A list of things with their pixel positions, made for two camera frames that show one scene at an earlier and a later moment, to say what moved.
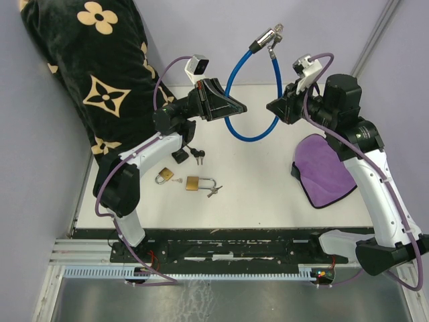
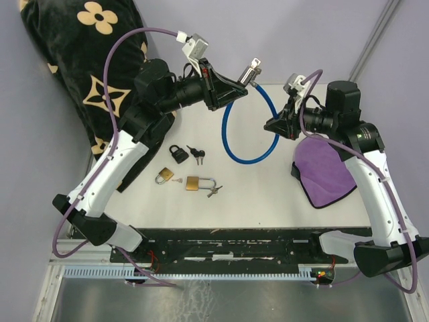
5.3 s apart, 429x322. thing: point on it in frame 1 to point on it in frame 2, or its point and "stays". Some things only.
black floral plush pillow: (96, 50) stays
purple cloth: (320, 170) stays
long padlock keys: (214, 190) stays
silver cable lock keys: (279, 29) to (255, 63)
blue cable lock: (265, 38) to (255, 84)
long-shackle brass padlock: (192, 183) stays
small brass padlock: (166, 174) stays
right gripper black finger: (284, 107) to (281, 125)
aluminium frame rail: (391, 9) stays
